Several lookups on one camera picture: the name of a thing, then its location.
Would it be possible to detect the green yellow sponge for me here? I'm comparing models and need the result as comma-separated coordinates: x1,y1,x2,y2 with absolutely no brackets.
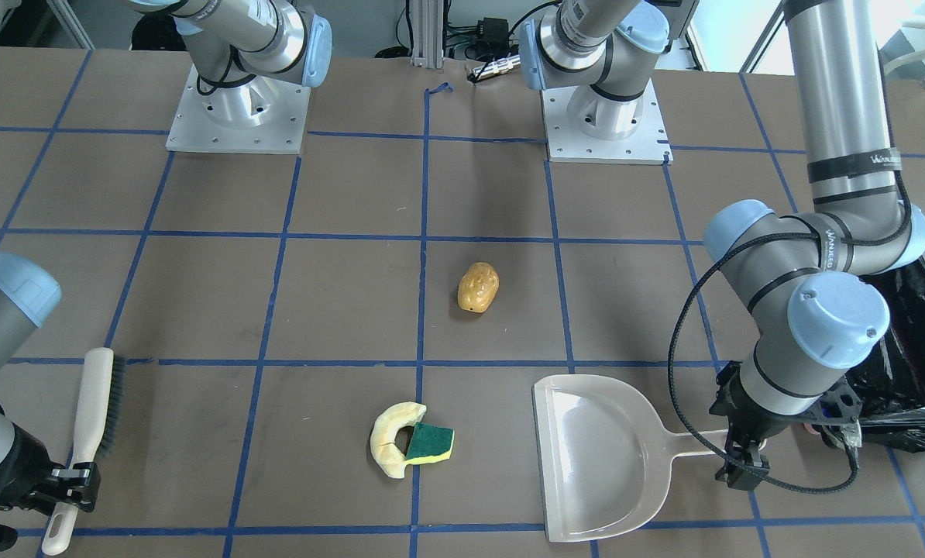
404,422,456,465

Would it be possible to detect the beige hand brush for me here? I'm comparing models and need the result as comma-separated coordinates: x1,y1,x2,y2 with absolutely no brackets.
41,347,126,556

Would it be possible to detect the yellow potato toy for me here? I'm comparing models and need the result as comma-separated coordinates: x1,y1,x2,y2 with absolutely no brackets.
456,262,500,314

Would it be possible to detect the aluminium frame post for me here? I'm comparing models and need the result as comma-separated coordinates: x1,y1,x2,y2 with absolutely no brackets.
406,1,447,73

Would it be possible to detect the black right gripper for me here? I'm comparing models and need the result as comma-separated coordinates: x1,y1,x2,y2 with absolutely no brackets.
0,413,101,513

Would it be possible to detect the pale yellow crescent peel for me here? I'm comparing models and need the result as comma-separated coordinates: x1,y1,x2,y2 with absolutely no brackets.
370,401,428,480

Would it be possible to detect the beige plastic dustpan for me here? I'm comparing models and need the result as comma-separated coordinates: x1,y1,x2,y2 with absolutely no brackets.
532,374,726,543

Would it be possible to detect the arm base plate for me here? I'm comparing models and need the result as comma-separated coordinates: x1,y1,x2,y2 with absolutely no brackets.
166,67,313,155
541,81,674,165

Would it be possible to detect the black lined trash bin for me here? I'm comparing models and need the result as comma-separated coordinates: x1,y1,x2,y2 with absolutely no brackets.
846,257,925,453

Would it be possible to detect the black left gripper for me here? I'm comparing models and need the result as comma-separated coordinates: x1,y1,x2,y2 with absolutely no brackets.
710,361,863,491

